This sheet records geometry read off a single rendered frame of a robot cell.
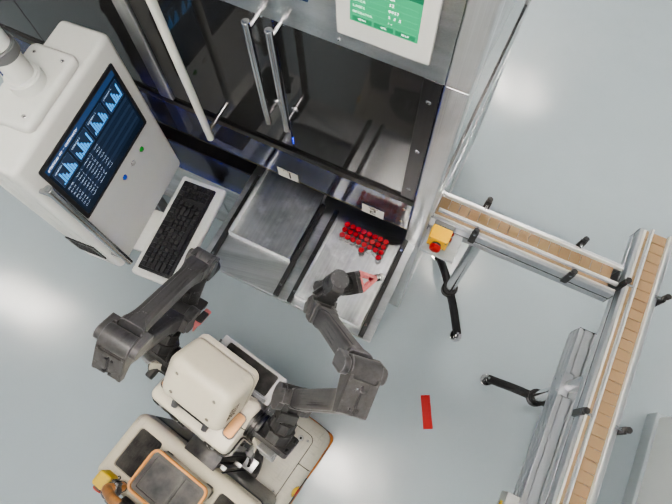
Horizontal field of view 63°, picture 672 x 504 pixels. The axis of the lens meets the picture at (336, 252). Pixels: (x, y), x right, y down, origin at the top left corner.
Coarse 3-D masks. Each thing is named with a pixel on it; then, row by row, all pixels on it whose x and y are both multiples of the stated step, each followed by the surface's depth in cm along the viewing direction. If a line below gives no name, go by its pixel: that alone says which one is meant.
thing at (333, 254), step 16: (336, 224) 208; (336, 240) 206; (320, 256) 204; (336, 256) 204; (352, 256) 204; (368, 256) 204; (384, 256) 204; (320, 272) 202; (368, 272) 202; (384, 272) 201; (304, 288) 200; (368, 288) 199; (352, 304) 197; (368, 304) 197; (352, 320) 195
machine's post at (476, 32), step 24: (480, 0) 96; (504, 0) 98; (480, 24) 100; (456, 48) 108; (480, 48) 105; (456, 72) 114; (480, 72) 118; (456, 96) 121; (456, 120) 128; (432, 144) 141; (432, 168) 152; (432, 192) 163; (408, 240) 203; (408, 264) 225
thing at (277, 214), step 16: (272, 176) 216; (256, 192) 214; (272, 192) 214; (288, 192) 214; (304, 192) 213; (320, 192) 213; (256, 208) 212; (272, 208) 211; (288, 208) 211; (304, 208) 211; (240, 224) 209; (256, 224) 209; (272, 224) 209; (288, 224) 209; (304, 224) 209; (256, 240) 207; (272, 240) 207; (288, 240) 207; (288, 256) 204
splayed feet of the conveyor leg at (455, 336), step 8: (432, 256) 295; (440, 264) 284; (448, 272) 281; (456, 288) 276; (448, 296) 276; (448, 304) 276; (456, 304) 275; (456, 312) 274; (456, 320) 274; (456, 328) 274; (456, 336) 277
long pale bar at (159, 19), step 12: (156, 0) 131; (156, 12) 133; (156, 24) 137; (168, 36) 141; (168, 48) 145; (180, 60) 150; (180, 72) 154; (192, 96) 164; (204, 120) 177; (216, 120) 185; (204, 132) 183
